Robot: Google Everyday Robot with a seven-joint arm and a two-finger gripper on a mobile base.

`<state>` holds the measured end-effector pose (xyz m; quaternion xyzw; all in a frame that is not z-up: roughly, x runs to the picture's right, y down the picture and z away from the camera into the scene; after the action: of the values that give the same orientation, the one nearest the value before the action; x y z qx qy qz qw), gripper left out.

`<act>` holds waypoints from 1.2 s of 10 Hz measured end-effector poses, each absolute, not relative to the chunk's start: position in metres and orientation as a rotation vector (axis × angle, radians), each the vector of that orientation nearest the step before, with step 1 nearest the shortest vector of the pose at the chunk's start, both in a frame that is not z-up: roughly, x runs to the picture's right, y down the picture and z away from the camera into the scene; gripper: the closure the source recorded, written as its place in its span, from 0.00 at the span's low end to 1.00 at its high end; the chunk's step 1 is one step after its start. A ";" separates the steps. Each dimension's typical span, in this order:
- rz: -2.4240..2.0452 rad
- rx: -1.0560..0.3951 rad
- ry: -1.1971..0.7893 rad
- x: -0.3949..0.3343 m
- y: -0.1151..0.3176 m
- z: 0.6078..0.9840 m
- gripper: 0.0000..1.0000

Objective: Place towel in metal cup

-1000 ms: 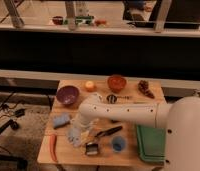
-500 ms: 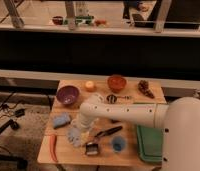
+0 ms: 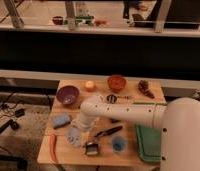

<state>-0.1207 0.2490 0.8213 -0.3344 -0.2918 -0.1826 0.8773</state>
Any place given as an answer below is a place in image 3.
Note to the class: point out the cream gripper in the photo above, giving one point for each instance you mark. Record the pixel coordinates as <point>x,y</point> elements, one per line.
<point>84,135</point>

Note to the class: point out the light blue towel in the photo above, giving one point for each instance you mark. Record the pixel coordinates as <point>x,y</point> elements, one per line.
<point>74,136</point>

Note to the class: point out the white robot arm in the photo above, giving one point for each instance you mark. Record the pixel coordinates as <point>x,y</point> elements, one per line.
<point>179,121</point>

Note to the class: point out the blue plastic cup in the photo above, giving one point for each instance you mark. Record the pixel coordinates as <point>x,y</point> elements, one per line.
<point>118,144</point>

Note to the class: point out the metal measuring cup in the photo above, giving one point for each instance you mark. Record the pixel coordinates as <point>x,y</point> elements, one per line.
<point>113,99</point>

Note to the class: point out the blue sponge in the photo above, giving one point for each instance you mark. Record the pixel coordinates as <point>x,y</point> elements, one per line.
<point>61,120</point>

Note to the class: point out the red chili pepper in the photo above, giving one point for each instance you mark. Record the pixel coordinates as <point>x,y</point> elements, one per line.
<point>52,144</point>

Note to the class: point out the black rectangular block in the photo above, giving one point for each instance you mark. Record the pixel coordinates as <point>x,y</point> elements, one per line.
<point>114,120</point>

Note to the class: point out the wooden table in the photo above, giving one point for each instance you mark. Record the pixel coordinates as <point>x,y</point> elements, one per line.
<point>67,154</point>

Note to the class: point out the purple bowl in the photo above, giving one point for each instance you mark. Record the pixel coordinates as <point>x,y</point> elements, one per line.
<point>67,95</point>

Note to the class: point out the yellow round fruit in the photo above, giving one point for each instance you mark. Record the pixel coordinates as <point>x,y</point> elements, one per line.
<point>90,86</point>

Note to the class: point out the orange bowl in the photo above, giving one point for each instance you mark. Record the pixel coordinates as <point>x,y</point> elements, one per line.
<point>116,83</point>

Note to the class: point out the green plastic tray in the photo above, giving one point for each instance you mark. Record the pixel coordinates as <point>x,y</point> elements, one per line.
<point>149,136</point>

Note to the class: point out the brown pine cone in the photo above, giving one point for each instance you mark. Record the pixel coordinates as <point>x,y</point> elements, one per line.
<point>143,87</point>

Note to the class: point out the orange background object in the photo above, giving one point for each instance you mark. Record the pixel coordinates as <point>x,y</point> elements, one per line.
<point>100,22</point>

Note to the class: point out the green background object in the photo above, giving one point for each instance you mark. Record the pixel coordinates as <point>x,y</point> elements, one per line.
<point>83,20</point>

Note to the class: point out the dark red background bowl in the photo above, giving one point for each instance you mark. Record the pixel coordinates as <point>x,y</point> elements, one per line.
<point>57,20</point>

